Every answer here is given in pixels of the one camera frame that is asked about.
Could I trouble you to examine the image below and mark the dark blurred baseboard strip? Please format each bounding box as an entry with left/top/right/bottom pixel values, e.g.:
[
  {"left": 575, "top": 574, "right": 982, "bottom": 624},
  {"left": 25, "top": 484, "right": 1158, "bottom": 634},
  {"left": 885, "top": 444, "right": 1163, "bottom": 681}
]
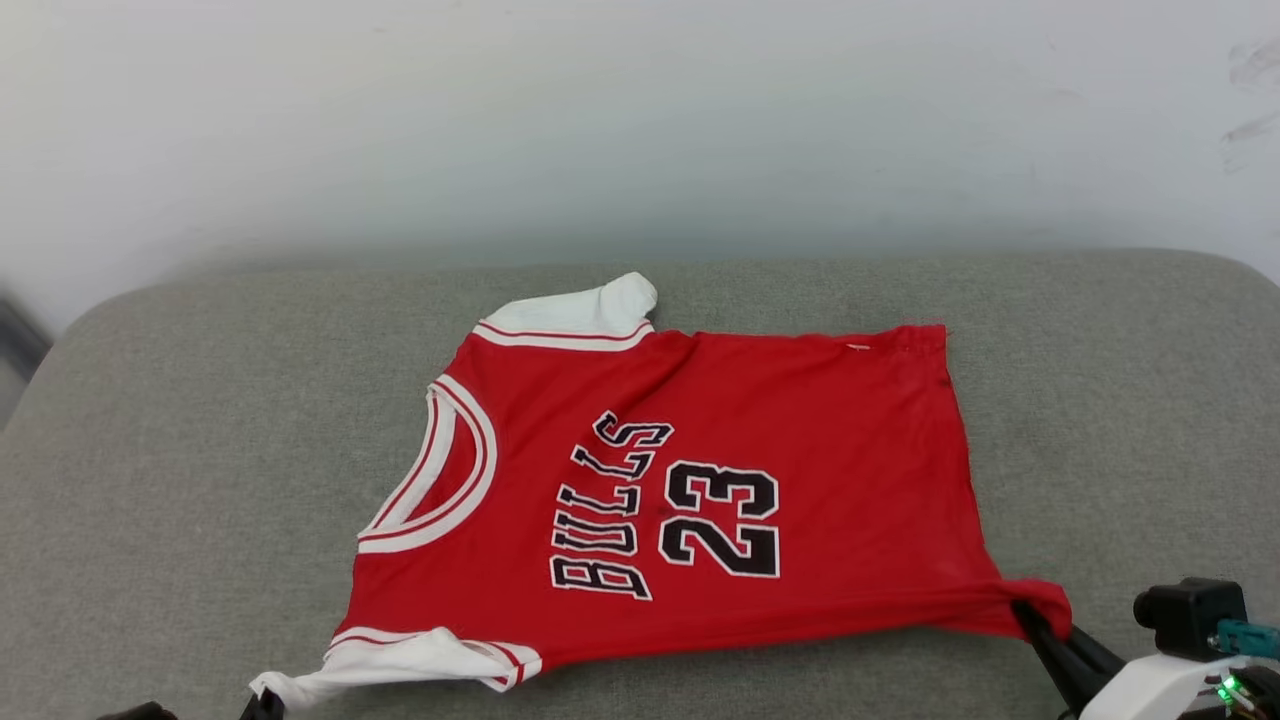
[{"left": 0, "top": 290, "right": 53, "bottom": 383}]

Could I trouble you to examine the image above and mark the red Bulls 23 jersey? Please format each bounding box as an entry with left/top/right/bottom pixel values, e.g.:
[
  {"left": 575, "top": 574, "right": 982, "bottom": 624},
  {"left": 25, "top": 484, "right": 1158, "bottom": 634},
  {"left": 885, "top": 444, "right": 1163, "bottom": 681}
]
[{"left": 248, "top": 271, "right": 1073, "bottom": 711}]

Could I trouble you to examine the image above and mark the grey fabric sofa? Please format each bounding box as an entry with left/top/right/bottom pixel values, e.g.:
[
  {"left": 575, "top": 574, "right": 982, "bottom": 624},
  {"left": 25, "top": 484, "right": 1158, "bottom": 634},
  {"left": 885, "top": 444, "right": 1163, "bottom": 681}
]
[{"left": 0, "top": 248, "right": 1280, "bottom": 720}]

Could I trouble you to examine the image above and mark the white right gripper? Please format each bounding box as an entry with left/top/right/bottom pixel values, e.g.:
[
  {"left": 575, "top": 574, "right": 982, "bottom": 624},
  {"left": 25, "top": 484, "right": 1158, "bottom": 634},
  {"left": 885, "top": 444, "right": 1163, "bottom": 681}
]
[{"left": 1011, "top": 599, "right": 1280, "bottom": 720}]

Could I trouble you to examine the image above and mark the teal right camera connector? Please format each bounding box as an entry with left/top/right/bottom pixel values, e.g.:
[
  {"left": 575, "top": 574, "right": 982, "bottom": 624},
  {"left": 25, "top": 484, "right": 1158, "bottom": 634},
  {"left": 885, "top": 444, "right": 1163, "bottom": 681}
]
[{"left": 1213, "top": 618, "right": 1280, "bottom": 661}]

